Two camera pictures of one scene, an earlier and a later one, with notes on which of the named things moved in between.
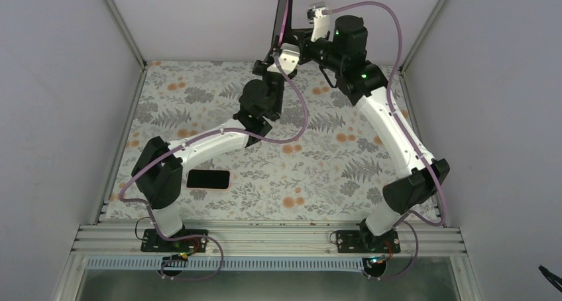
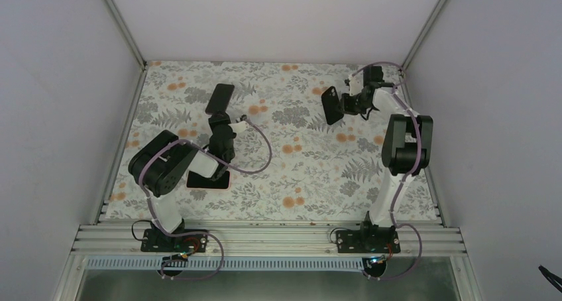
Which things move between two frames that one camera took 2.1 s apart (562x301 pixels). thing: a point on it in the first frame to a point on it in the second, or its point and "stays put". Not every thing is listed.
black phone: x=209 y=179 stays put
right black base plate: x=364 y=241 stays put
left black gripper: x=259 y=65 to x=215 y=121
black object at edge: x=551 y=278 stays put
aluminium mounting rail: x=266 y=240 stays put
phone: x=283 y=21 to x=220 y=99
